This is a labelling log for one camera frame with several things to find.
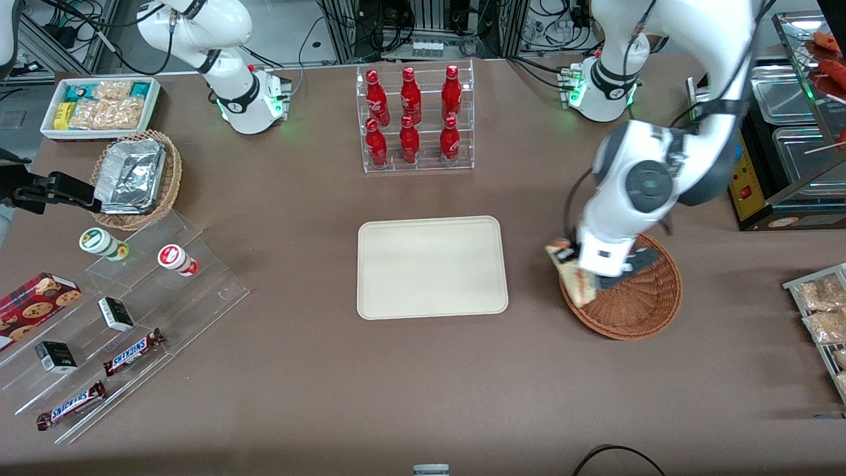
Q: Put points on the large clear cracker bag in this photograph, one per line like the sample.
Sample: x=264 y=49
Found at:
x=109 y=114

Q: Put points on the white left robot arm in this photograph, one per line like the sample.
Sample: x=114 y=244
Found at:
x=648 y=178

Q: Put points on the black food warmer appliance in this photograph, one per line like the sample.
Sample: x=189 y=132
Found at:
x=750 y=192

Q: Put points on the teal snack packet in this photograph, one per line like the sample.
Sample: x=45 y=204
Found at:
x=139 y=90
x=80 y=92

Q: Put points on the grey metal frame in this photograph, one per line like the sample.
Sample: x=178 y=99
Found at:
x=79 y=33

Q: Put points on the steel warmer pan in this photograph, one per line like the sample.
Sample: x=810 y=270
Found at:
x=783 y=96
x=803 y=158

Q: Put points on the cream plastic tray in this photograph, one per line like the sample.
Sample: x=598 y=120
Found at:
x=433 y=268

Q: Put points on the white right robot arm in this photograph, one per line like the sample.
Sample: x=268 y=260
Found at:
x=232 y=74

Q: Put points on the small blue object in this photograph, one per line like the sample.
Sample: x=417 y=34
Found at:
x=829 y=416

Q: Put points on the red cookie box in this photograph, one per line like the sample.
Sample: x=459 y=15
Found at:
x=33 y=304

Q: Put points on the small black box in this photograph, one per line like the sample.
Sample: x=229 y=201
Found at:
x=116 y=313
x=56 y=357

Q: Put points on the grey white capped object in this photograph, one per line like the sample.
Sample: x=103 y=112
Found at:
x=431 y=470

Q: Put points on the white rectangular snack bin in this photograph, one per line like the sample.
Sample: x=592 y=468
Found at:
x=152 y=109

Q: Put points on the red sausage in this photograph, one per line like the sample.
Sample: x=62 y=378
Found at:
x=831 y=71
x=827 y=41

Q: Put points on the aluminium foil container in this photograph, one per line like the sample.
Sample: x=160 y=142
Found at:
x=132 y=175

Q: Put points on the white power strip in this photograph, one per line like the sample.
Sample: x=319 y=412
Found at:
x=428 y=47

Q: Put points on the clear acrylic stepped stand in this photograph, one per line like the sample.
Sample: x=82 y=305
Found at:
x=198 y=297

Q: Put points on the brown wicker basket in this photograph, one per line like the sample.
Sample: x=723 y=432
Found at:
x=644 y=311

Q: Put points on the small clear cracker bag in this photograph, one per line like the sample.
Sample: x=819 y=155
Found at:
x=114 y=89

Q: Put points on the clear snack bag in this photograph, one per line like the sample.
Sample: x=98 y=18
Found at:
x=841 y=358
x=823 y=294
x=826 y=327
x=842 y=382

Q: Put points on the red cola bottle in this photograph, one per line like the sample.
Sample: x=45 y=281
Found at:
x=452 y=96
x=377 y=147
x=411 y=98
x=410 y=144
x=377 y=99
x=450 y=144

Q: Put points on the green lid cup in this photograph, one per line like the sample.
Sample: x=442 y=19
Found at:
x=99 y=242

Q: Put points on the clear acrylic bottle rack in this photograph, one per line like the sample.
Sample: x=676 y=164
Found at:
x=426 y=165

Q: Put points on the red lid cup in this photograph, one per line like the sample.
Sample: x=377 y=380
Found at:
x=175 y=258

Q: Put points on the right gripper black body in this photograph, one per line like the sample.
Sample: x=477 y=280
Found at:
x=34 y=192

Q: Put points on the snickers chocolate bar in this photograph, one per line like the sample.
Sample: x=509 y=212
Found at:
x=132 y=352
x=71 y=405

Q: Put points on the triangular sandwich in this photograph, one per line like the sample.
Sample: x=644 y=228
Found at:
x=562 y=258

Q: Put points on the aluminium frame rack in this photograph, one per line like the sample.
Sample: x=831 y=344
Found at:
x=344 y=30

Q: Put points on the yellow snack packet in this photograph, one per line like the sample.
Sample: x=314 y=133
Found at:
x=63 y=116

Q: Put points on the light wicker basket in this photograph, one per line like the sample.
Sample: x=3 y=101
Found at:
x=170 y=178

